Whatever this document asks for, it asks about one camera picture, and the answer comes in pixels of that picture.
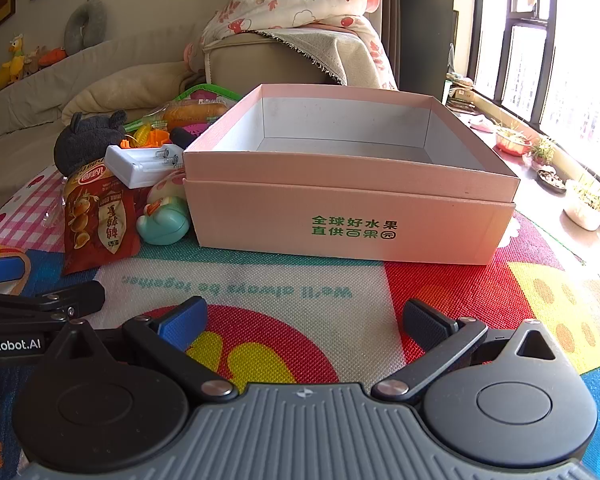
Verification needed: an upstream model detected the dark plant dish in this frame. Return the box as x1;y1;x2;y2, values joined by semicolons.
536;167;567;195

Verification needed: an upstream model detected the floral blanket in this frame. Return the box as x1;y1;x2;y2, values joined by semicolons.
184;0;398;91

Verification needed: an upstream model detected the packaged bread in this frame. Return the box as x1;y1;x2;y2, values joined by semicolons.
162;100;231;133

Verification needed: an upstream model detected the white plant pot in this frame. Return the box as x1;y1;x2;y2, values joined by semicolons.
562;180;600;232

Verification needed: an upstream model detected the white battery charger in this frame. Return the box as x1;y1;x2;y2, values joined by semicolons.
104;144;186;190

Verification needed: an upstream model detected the red snack packet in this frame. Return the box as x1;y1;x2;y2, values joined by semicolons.
61;162;142;276

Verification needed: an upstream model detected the brown cardboard box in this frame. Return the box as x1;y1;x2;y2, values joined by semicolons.
182;84;522;266

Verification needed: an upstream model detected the pink egg toy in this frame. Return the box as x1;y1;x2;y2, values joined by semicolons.
146;170;187;206

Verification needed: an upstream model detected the orange plush toy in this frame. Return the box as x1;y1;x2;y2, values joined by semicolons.
39;46;67;67

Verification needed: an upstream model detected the dark curtain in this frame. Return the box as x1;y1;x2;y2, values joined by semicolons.
347;0;461;106

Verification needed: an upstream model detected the small potted plant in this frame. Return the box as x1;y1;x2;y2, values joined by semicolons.
527;137;556;168

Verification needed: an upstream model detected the orange plastic toy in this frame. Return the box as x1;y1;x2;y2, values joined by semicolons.
120;130;173;150

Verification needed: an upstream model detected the cream blanket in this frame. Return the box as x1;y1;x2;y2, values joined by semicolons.
61;60;206;126

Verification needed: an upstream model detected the grey fringed cloth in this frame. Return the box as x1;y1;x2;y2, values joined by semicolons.
252;25;383;90

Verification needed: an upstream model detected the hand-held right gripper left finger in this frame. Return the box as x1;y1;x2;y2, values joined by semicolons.
55;296;238;401

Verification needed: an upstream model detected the grey neck pillow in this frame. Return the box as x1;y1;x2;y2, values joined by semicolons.
64;0;108;57

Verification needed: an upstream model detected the window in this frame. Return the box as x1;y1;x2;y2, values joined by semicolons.
460;0;600;171

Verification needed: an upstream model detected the red plant pot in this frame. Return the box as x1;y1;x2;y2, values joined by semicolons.
495;127;533;156

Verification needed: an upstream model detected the black plush toy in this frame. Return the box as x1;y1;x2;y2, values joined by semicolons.
54;110;127;177

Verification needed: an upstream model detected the yellow plush toy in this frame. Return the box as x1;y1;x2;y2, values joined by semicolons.
0;34;26;98

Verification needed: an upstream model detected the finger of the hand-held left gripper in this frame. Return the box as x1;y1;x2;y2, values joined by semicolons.
0;281;106;323
0;255;27;288

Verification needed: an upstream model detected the colourful play mat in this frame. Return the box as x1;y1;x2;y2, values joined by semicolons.
0;84;600;480

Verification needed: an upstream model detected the teal duck toy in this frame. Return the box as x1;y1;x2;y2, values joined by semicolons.
136;195;191;246

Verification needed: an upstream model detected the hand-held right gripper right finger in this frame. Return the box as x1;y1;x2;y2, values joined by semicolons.
370;298;561;403

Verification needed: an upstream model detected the beige sofa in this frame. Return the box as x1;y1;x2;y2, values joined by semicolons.
0;30;346;221

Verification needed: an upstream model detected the brown plush toy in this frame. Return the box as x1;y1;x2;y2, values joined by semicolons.
22;47;43;78

